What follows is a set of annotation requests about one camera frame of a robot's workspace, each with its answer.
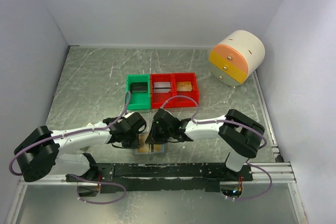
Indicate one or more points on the black card in green bin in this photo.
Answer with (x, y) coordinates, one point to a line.
(139, 87)

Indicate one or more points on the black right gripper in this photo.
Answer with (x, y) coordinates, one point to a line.
(153, 137)

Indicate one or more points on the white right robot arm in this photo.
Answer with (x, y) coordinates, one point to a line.
(244, 135)

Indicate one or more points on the round beige drawer cabinet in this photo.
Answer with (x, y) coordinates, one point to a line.
(236, 57)

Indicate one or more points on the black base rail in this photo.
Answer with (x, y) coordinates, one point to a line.
(168, 176)

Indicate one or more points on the aluminium frame rail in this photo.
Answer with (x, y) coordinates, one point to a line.
(279, 173)

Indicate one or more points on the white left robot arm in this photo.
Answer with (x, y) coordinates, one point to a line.
(46, 152)

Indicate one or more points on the green plastic bin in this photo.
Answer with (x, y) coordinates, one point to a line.
(139, 101)

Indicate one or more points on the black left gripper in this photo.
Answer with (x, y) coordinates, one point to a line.
(133, 144)

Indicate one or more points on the orange card in red bin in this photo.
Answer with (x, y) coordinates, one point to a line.
(185, 86)

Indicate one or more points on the red plastic bin middle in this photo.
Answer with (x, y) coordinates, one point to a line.
(157, 99)

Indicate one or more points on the silver card in red bin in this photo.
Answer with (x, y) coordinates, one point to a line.
(162, 87)

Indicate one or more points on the red plastic bin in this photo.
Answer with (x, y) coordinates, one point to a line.
(187, 99)
(157, 99)

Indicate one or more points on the red plastic bin right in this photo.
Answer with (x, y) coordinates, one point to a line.
(187, 99)

